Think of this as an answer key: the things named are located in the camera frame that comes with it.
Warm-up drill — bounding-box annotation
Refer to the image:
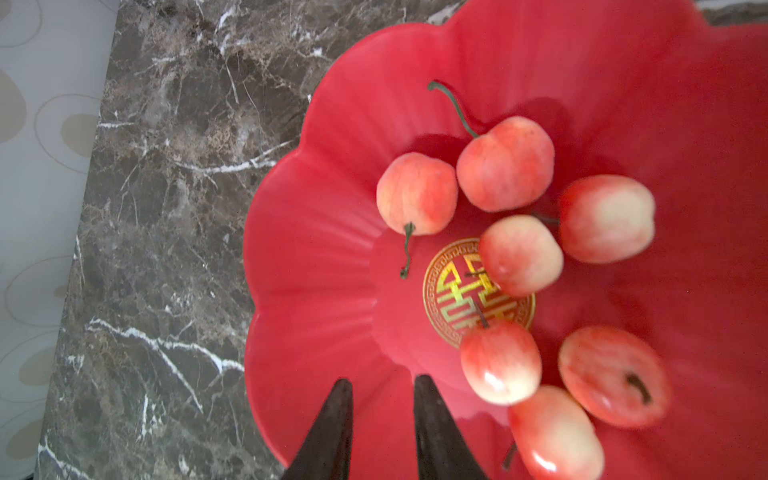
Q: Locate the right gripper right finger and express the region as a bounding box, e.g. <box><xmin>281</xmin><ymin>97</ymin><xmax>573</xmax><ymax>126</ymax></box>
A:
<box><xmin>413</xmin><ymin>374</ymin><xmax>487</xmax><ymax>480</ymax></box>

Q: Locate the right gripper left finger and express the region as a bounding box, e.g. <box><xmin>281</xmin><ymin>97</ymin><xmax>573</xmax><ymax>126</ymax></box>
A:
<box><xmin>281</xmin><ymin>378</ymin><xmax>354</xmax><ymax>480</ymax></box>

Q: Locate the small red apple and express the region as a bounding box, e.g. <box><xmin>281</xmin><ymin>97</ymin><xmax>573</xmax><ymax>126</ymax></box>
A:
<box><xmin>558</xmin><ymin>326</ymin><xmax>672</xmax><ymax>429</ymax></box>
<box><xmin>558</xmin><ymin>175</ymin><xmax>656</xmax><ymax>264</ymax></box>
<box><xmin>508</xmin><ymin>385</ymin><xmax>605</xmax><ymax>479</ymax></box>

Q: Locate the red flower-shaped fruit bowl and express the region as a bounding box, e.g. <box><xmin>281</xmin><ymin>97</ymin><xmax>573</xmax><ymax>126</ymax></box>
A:
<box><xmin>244</xmin><ymin>1</ymin><xmax>767</xmax><ymax>479</ymax></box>

